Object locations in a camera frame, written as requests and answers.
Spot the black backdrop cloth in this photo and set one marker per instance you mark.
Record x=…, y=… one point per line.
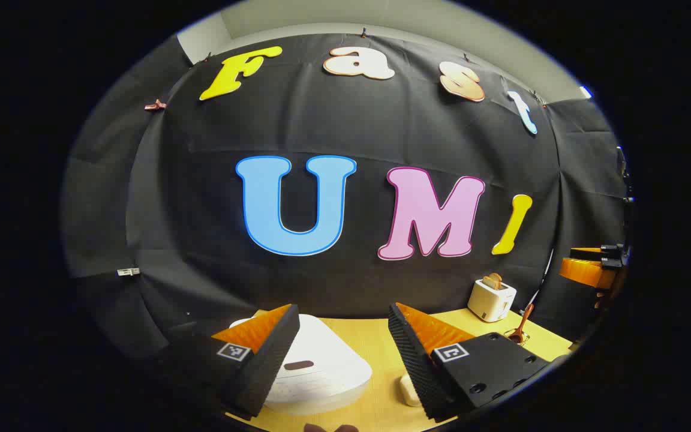
x=201, y=210

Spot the white toaster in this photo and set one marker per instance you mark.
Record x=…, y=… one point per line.
x=489, y=303

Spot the copper cloth clip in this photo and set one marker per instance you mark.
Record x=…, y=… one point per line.
x=155, y=106

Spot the white rice cooker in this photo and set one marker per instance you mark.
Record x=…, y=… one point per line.
x=327, y=360

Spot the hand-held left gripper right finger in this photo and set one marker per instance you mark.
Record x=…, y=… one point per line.
x=417, y=372

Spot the white cloth clip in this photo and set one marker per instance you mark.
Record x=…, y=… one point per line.
x=128, y=272

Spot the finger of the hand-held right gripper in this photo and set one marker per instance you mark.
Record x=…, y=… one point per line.
x=585, y=252
x=585, y=273

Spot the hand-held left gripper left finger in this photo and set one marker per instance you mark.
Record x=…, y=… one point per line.
x=267, y=366

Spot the black stand pole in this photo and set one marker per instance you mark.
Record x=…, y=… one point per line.
x=624, y=174

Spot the toast slice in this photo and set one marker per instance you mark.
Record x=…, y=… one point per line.
x=492, y=281

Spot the white rice pile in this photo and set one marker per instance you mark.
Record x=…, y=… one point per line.
x=409, y=391

